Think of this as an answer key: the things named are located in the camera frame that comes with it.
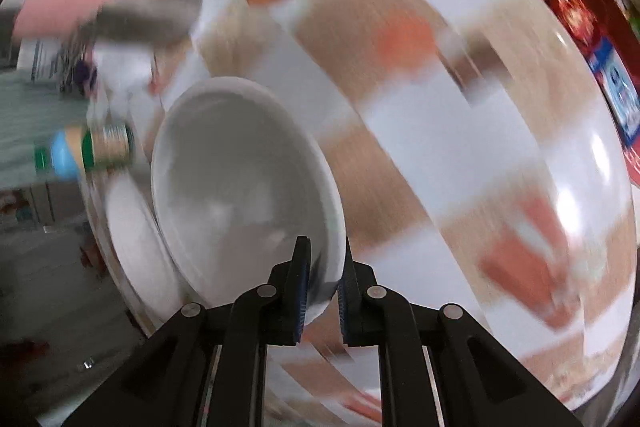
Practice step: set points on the green and white bottle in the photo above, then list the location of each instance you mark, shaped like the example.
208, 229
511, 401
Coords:
100, 152

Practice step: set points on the checkered printed tablecloth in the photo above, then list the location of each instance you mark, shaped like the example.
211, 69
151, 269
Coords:
450, 132

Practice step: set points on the red printed cloth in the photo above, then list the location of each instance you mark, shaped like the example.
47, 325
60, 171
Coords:
565, 7

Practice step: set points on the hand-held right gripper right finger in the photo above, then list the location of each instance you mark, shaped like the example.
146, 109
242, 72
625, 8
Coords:
342, 309

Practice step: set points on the white bowl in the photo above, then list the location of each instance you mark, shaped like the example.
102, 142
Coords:
132, 247
240, 187

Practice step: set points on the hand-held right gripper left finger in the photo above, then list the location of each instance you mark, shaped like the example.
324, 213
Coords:
300, 299

